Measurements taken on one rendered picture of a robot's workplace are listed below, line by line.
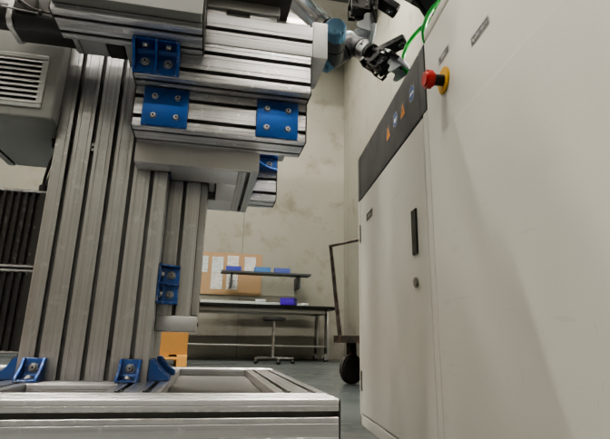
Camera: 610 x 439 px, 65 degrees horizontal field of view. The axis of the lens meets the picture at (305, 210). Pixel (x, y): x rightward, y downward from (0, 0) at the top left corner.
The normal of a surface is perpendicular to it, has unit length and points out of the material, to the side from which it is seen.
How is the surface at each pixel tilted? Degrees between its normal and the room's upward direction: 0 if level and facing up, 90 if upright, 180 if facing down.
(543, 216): 90
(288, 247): 90
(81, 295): 90
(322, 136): 90
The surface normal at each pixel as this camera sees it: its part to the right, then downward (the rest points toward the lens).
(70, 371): 0.20, -0.26
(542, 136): -0.99, -0.04
